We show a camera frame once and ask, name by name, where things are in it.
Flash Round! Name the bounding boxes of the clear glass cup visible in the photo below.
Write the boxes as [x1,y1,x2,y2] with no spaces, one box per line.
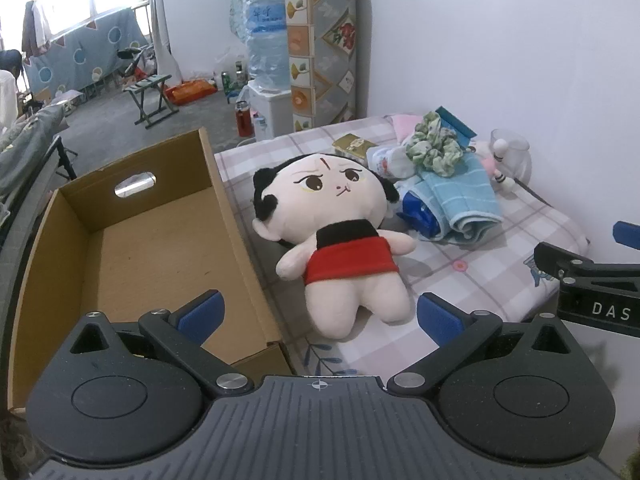
[490,128,532,183]

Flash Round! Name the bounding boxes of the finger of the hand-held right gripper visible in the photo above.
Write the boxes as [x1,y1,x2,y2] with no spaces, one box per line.
[534,242,640,286]
[614,221,640,251]

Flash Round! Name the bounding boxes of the brown cardboard box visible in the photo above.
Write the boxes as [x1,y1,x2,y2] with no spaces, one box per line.
[7,127,296,413]

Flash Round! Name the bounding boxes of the orange bag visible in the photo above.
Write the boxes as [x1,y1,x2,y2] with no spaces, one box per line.
[165,79,218,106]

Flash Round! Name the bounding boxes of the red thermos bottle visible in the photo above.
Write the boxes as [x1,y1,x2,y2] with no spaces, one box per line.
[235,100,253,137]

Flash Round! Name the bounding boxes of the teal paper box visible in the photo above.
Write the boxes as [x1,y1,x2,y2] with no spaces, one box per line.
[434,106,478,142]

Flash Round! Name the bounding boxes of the light blue towel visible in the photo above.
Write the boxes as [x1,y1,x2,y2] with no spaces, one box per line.
[400,162,503,243]

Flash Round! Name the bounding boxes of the small gold box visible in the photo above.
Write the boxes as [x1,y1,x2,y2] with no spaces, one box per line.
[332,133,373,161]

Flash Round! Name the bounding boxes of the green folding stool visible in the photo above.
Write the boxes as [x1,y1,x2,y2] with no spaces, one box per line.
[123,74,181,130]

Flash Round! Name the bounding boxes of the rolled patterned floor mat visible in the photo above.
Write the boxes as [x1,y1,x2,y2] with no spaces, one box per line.
[281,0,373,136]

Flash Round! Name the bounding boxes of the green floral scrunchie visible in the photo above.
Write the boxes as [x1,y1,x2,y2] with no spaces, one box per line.
[402,112,468,178]

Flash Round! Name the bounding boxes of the grey blanket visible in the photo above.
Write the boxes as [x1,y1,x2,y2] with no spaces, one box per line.
[0,102,68,201]

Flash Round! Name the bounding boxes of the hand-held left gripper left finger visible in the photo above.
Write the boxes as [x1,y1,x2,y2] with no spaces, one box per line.
[67,290,251,397]

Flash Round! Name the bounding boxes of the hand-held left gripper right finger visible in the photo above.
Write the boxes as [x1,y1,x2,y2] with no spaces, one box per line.
[387,292,573,396]

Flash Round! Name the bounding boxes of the blue water dispenser bottle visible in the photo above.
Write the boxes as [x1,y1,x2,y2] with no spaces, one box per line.
[241,0,291,93]

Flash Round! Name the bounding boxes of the black metal stand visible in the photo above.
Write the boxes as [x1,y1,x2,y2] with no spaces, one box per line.
[52,135,81,181]

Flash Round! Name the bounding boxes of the white curtain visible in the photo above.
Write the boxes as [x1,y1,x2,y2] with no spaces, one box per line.
[147,0,186,81]

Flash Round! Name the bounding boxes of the hanging blue patterned sheet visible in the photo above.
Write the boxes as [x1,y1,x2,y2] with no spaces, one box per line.
[22,10,151,98]

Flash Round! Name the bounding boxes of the hanging jackets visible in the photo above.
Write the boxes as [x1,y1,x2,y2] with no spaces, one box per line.
[21,0,53,58]

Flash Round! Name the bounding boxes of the blue plastic packet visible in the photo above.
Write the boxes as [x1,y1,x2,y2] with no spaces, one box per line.
[397,187,446,241]

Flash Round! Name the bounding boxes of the white plastic jar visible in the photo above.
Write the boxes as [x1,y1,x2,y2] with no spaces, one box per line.
[366,145,416,179]

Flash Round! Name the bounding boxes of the plush doll with red skirt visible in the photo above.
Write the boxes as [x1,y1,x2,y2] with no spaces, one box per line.
[251,151,418,338]

